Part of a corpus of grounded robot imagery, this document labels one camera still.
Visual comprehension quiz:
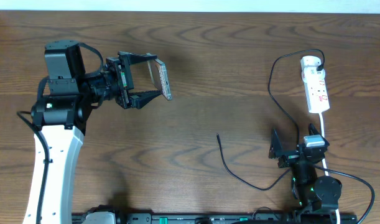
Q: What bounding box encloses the white power strip cord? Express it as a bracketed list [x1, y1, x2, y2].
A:
[318, 112, 341, 224]

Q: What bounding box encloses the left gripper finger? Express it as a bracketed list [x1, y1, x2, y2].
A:
[118, 51, 157, 65]
[129, 90, 161, 109]

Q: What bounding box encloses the black charger cable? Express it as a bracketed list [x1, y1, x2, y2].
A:
[216, 49, 326, 192]

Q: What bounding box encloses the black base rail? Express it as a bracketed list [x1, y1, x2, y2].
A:
[72, 205, 358, 224]

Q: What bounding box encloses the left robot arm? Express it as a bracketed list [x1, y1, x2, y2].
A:
[24, 40, 172, 223]

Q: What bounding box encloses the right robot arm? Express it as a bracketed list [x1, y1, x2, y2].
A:
[269, 124, 342, 223]

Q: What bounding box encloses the white power strip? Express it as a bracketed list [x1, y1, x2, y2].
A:
[300, 55, 330, 114]

